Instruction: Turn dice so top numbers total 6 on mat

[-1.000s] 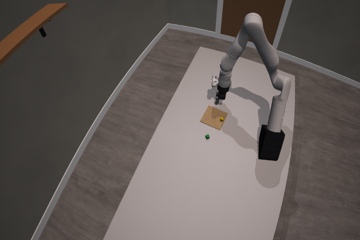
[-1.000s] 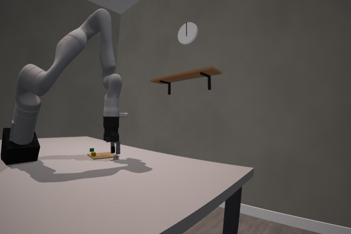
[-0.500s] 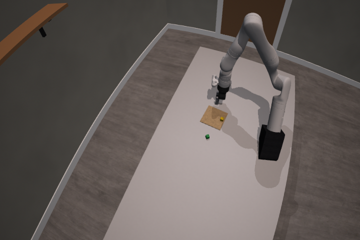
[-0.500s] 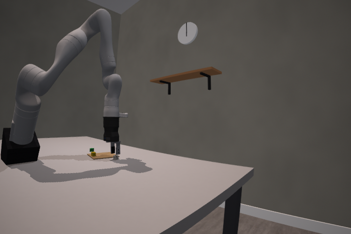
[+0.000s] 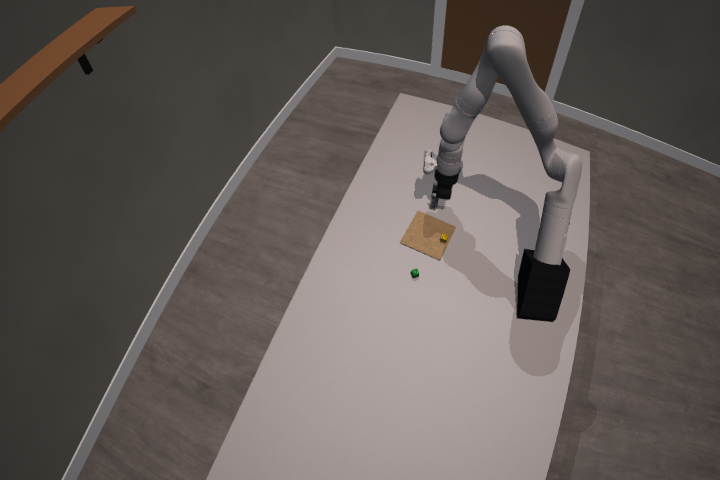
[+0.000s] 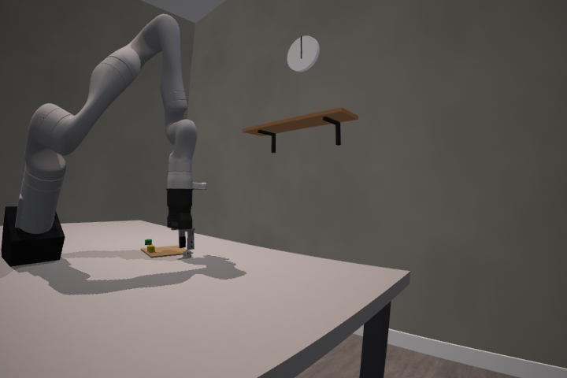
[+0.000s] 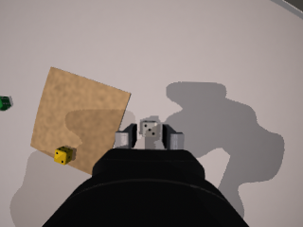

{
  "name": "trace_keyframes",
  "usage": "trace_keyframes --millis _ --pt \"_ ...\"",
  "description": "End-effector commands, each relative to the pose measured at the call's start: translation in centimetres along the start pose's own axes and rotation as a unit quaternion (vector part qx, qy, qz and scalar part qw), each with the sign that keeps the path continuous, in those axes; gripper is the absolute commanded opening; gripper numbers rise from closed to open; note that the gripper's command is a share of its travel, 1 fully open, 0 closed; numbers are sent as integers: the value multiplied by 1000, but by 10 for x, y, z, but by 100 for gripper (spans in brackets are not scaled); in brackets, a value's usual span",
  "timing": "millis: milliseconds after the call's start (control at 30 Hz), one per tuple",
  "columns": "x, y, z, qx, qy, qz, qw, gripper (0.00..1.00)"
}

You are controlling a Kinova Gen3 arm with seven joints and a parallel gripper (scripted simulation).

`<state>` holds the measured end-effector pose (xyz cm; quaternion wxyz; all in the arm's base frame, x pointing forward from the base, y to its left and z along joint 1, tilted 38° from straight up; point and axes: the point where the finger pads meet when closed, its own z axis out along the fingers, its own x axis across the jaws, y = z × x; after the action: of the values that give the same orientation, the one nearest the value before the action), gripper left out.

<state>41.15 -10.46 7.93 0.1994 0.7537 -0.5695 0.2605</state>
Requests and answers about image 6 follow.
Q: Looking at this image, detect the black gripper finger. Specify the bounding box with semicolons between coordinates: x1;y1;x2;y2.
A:
171;228;186;248
180;228;195;250

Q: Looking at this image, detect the tan square mat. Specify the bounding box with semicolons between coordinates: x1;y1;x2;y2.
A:
140;246;187;258

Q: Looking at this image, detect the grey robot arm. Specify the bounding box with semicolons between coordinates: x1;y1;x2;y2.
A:
15;14;198;234

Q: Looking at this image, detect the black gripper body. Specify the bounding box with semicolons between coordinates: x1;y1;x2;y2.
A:
166;172;207;229

